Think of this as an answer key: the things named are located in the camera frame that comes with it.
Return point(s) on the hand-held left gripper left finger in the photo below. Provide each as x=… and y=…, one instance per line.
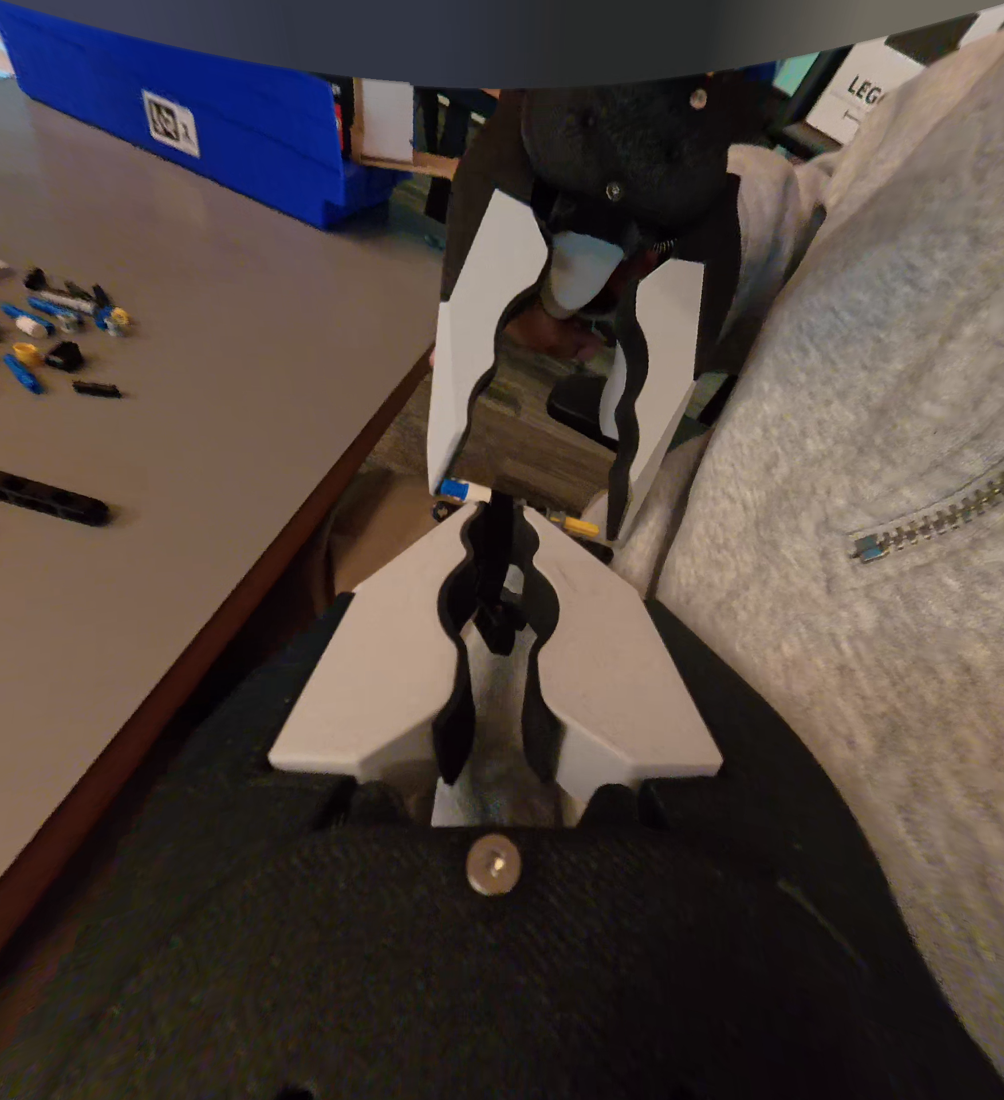
x=373, y=679

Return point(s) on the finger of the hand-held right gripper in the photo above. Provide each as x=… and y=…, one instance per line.
x=669, y=344
x=476, y=283

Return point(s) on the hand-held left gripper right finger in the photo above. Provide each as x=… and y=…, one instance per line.
x=630, y=687

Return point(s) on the black lego beam assembly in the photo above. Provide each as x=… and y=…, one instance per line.
x=497, y=584

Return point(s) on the yellow lego axle with bushes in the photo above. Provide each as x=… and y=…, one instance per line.
x=577, y=524

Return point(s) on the person's right forearm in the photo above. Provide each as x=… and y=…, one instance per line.
x=772, y=206

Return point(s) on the pile of lego beams and gears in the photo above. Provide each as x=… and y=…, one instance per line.
x=29, y=494

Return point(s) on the scatter of small lego pins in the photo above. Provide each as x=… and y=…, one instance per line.
x=55, y=326

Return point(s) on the person's right hand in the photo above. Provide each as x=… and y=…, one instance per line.
x=553, y=331

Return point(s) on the white cardboard box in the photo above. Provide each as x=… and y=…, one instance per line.
x=386, y=120

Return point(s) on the white printed box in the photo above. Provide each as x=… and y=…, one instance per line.
x=862, y=94

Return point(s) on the blue storage bin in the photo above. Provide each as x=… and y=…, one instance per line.
x=252, y=120

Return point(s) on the grey hoodie person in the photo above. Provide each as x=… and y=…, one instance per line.
x=880, y=558

